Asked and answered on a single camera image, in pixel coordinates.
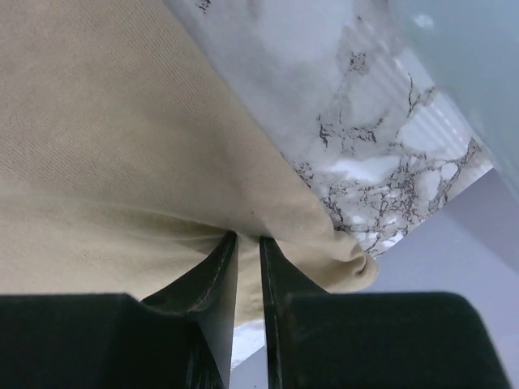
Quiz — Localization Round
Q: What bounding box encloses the beige t shirt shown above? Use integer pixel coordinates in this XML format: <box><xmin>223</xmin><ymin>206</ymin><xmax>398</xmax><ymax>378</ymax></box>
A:
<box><xmin>1</xmin><ymin>1</ymin><xmax>378</xmax><ymax>323</ymax></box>

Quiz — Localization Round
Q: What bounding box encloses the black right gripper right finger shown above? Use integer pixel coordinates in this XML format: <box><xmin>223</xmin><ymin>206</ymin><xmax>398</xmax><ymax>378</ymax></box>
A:
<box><xmin>259</xmin><ymin>237</ymin><xmax>510</xmax><ymax>388</ymax></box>

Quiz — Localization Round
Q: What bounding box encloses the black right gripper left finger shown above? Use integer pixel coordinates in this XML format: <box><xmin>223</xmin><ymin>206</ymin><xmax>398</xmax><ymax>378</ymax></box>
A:
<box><xmin>1</xmin><ymin>232</ymin><xmax>238</xmax><ymax>388</ymax></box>

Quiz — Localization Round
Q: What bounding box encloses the white rectangular plastic basket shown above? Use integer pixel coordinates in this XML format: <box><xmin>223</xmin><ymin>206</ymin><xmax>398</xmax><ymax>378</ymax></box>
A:
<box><xmin>389</xmin><ymin>0</ymin><xmax>518</xmax><ymax>194</ymax></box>

